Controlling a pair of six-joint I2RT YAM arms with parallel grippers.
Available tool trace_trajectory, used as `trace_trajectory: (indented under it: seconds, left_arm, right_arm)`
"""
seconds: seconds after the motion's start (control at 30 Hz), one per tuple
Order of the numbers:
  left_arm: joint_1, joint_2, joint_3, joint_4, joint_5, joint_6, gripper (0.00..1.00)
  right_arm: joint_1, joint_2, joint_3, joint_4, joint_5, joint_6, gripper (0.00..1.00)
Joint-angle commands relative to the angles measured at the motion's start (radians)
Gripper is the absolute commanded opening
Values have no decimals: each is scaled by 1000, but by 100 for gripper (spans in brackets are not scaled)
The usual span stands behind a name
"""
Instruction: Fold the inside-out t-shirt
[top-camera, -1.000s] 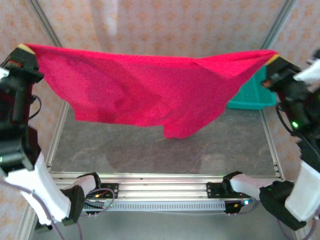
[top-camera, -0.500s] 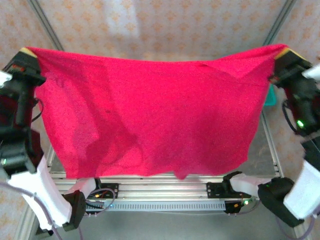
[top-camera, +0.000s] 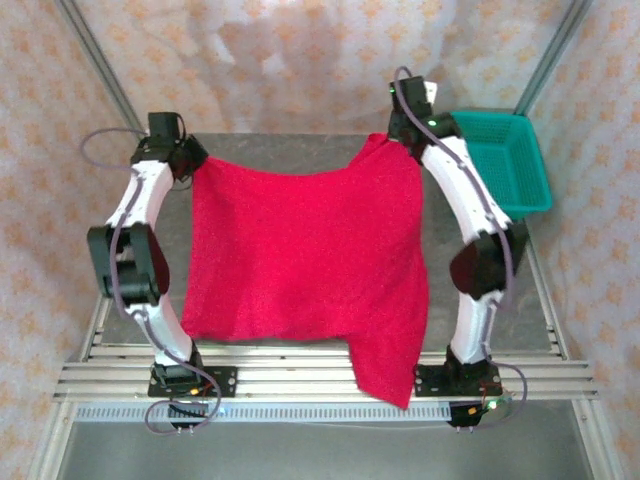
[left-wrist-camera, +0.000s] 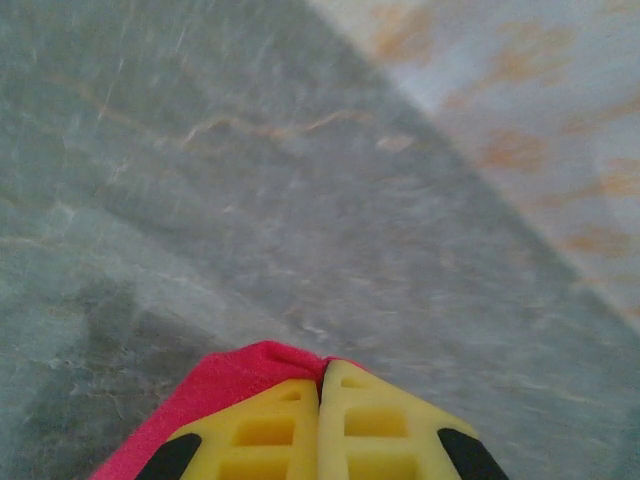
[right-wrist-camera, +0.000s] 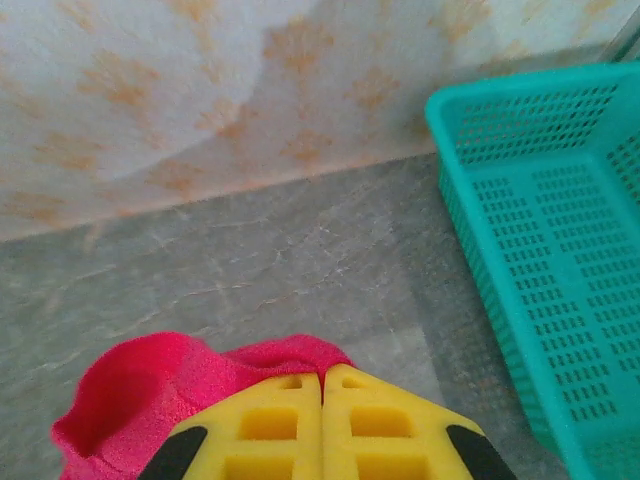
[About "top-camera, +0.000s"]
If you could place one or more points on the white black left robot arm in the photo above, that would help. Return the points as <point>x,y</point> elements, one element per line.
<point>140,195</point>

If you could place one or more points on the aluminium frame post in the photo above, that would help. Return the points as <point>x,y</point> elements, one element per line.
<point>555,50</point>
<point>101,65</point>

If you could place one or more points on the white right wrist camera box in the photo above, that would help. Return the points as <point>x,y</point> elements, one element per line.
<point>431,94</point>

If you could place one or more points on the patterned fabric backdrop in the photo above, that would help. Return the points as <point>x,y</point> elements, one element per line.
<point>320,65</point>

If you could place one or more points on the aluminium table side rail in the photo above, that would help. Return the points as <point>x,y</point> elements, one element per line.
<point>550,310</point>
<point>96,340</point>

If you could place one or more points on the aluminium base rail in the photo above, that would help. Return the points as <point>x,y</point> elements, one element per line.
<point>300,375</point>

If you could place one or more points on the black base bracket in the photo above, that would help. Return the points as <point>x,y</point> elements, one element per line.
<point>187,412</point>
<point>462,417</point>

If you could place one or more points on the teal plastic basket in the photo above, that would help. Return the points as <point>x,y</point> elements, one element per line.
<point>505,165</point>

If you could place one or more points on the red t-shirt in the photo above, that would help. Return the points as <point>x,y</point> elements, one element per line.
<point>310,250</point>

